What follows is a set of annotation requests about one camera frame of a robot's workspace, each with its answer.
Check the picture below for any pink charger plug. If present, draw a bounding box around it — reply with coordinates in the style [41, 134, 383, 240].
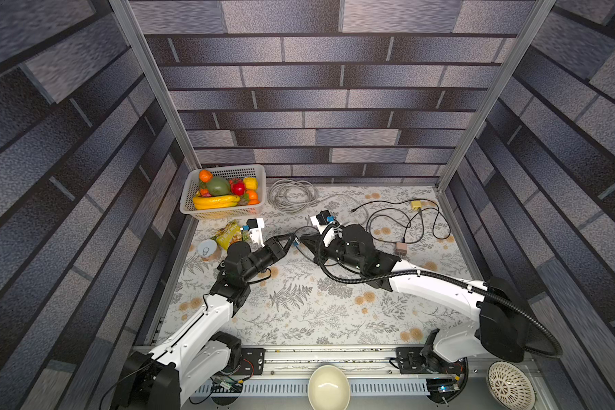
[394, 242, 408, 256]

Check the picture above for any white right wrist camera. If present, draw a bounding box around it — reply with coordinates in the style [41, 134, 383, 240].
[310, 210, 337, 233]

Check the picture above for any yellow corn chips bag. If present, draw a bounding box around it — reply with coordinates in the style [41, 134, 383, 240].
[212, 220, 249, 250]

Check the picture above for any pull-tab food can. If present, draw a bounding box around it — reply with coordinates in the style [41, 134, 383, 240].
[196, 239, 221, 261]

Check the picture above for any yellow plastic banana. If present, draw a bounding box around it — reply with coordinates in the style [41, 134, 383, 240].
[192, 195, 241, 210]

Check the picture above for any white plastic fruit basket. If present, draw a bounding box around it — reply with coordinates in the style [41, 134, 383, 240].
[179, 164, 267, 220]

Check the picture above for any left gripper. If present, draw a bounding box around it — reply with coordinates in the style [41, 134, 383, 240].
[241, 233, 297, 286]

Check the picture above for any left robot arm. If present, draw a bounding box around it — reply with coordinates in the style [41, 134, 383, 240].
[99, 233, 296, 409]

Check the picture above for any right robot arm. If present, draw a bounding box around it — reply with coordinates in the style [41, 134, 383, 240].
[299, 223, 563, 362]

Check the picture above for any green plastic mango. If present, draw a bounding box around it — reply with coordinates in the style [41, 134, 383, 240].
[206, 176, 231, 196]

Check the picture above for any cream ceramic bowl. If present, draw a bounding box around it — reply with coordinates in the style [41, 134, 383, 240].
[307, 365, 351, 410]

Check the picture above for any white woven plate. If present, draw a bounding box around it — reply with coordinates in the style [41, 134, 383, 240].
[486, 361, 536, 410]

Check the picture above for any coiled grey cable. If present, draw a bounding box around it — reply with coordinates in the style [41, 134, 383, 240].
[267, 178, 319, 215]

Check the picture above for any orange plastic tangerine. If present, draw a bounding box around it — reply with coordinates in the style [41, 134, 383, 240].
[199, 169, 214, 183]

